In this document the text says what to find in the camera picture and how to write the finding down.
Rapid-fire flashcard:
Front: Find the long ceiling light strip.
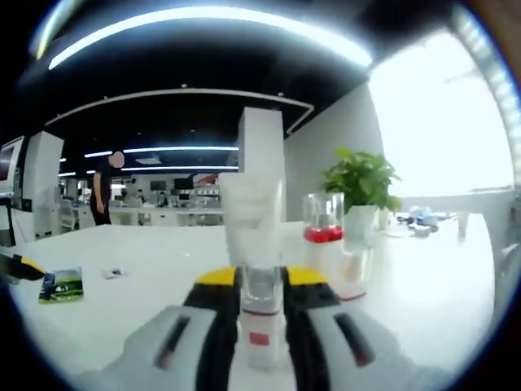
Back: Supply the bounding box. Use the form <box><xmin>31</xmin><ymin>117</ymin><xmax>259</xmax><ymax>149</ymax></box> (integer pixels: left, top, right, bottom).
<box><xmin>47</xmin><ymin>7</ymin><xmax>374</xmax><ymax>71</ymax></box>

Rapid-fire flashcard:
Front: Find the white bottle red collar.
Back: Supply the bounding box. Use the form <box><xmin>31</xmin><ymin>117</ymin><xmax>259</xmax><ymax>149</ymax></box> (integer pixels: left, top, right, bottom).
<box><xmin>302</xmin><ymin>192</ymin><xmax>347</xmax><ymax>301</ymax></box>

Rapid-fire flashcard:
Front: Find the pink-framed monitor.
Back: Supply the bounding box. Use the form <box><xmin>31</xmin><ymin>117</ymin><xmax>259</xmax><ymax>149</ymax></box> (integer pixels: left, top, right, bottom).
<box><xmin>0</xmin><ymin>137</ymin><xmax>24</xmax><ymax>185</ymax></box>

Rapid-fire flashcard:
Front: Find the green landscape skincare sachet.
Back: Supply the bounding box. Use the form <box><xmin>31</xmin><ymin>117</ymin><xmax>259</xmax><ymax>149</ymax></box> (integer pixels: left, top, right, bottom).
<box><xmin>37</xmin><ymin>266</ymin><xmax>87</xmax><ymax>305</ymax></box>

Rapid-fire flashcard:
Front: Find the white skincare tube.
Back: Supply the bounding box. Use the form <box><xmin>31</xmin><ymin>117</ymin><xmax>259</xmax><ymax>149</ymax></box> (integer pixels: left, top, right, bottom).
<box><xmin>218</xmin><ymin>173</ymin><xmax>287</xmax><ymax>270</ymax></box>

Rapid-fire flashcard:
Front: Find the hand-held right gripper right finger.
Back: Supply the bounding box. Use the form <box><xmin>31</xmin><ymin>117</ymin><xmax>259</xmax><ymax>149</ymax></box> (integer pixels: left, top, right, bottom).
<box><xmin>282</xmin><ymin>265</ymin><xmax>424</xmax><ymax>391</ymax></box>

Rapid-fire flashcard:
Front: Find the row of white counters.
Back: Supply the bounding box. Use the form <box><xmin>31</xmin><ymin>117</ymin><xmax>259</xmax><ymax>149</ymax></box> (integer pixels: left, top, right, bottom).
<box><xmin>109</xmin><ymin>203</ymin><xmax>225</xmax><ymax>227</ymax></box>

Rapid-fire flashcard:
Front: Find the white wire rack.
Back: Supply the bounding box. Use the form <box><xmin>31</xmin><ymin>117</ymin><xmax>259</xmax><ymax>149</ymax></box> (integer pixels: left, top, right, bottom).
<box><xmin>59</xmin><ymin>198</ymin><xmax>81</xmax><ymax>232</ymax></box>

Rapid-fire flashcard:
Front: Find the green potted plant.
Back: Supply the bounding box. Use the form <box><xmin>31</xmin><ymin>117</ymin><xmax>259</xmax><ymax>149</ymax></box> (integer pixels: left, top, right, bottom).
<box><xmin>320</xmin><ymin>147</ymin><xmax>403</xmax><ymax>242</ymax></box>

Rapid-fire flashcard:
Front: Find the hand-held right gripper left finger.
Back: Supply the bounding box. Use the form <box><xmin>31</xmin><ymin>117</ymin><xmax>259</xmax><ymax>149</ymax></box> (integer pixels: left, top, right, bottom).
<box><xmin>105</xmin><ymin>266</ymin><xmax>242</xmax><ymax>391</ymax></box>

